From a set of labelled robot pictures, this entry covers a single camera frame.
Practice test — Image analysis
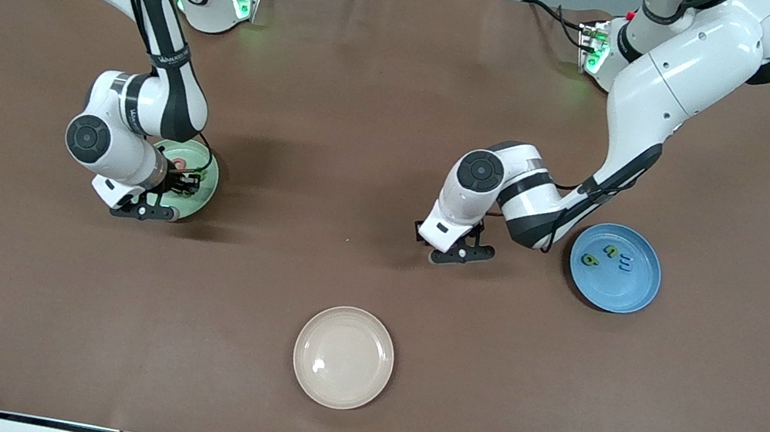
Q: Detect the blue plate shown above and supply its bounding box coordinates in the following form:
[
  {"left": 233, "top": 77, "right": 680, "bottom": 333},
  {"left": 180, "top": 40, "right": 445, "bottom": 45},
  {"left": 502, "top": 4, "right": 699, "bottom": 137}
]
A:
[{"left": 561, "top": 217, "right": 670, "bottom": 321}]

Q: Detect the brown table mat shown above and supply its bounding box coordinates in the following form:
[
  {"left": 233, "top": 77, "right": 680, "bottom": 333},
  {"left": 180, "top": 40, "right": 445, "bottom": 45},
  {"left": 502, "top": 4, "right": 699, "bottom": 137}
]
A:
[{"left": 0, "top": 0, "right": 770, "bottom": 432}]

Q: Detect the beige plate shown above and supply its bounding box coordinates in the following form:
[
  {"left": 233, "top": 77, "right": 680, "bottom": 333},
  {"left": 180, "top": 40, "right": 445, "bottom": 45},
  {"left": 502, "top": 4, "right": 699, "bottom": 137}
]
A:
[{"left": 285, "top": 299, "right": 403, "bottom": 418}]

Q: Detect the light green plate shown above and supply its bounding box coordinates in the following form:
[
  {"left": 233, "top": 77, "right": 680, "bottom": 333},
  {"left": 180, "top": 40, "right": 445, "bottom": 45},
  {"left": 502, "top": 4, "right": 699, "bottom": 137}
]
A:
[{"left": 139, "top": 133, "right": 225, "bottom": 229}]

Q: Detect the black base cable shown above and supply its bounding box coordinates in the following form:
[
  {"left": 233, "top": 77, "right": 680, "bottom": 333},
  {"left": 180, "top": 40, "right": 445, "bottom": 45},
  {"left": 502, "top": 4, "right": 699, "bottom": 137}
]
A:
[{"left": 515, "top": 0, "right": 594, "bottom": 51}]

